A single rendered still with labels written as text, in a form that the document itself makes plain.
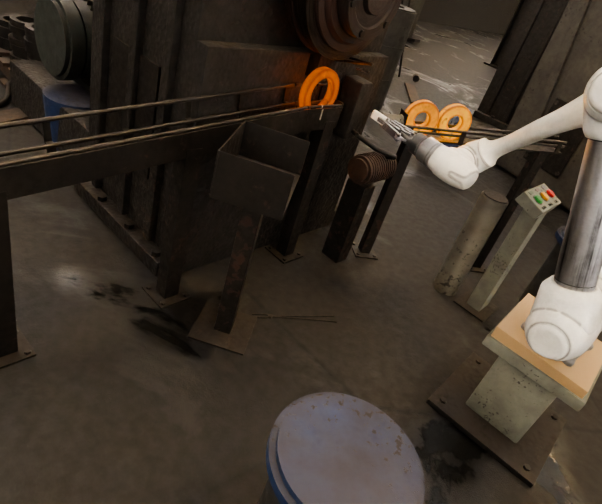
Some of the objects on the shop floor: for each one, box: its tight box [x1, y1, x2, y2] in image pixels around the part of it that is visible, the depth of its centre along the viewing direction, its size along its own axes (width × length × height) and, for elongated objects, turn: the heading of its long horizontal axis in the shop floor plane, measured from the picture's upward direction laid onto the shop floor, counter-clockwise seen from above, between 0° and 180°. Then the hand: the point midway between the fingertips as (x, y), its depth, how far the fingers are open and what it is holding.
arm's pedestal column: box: [426, 352, 567, 488], centre depth 168 cm, size 40×40×31 cm
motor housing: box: [322, 151, 397, 263], centre depth 221 cm, size 13×22×54 cm, turn 114°
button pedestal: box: [453, 183, 561, 322], centre depth 215 cm, size 16×24×62 cm, turn 114°
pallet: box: [0, 14, 42, 88], centre depth 315 cm, size 120×82×44 cm
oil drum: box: [370, 4, 417, 112], centre depth 443 cm, size 59×59×89 cm
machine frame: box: [74, 0, 389, 276], centre depth 192 cm, size 73×108×176 cm
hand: (379, 118), depth 177 cm, fingers closed
